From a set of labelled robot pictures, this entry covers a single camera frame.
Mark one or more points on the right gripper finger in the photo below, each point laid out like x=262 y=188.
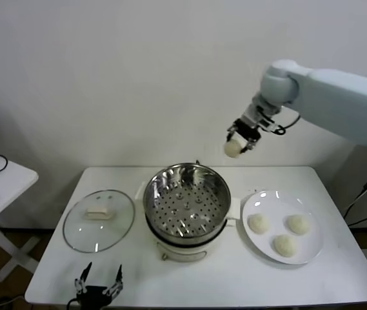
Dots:
x=247 y=146
x=230 y=133

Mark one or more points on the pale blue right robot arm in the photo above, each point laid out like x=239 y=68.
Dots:
x=338 y=103

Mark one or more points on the round glass pot lid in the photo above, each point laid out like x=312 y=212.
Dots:
x=105 y=232

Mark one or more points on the white steamed baozi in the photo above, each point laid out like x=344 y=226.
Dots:
x=285 y=246
x=233 y=148
x=298 y=224
x=259 y=223

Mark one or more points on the cream electric cooker base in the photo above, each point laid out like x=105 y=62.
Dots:
x=183 y=252

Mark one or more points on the stainless steel steamer basket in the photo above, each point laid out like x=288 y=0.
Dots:
x=170 y=181

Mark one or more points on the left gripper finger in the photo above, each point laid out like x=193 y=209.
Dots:
x=117 y=279
x=84 y=276

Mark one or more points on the white round plate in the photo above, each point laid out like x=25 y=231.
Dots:
x=267 y=203

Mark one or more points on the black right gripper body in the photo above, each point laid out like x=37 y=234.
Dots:
x=247 y=129

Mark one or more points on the white side table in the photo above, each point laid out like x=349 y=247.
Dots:
x=9 y=181

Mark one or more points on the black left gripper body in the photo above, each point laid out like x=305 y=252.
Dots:
x=94 y=295

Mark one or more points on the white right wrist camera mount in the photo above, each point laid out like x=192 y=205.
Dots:
x=260 y=116

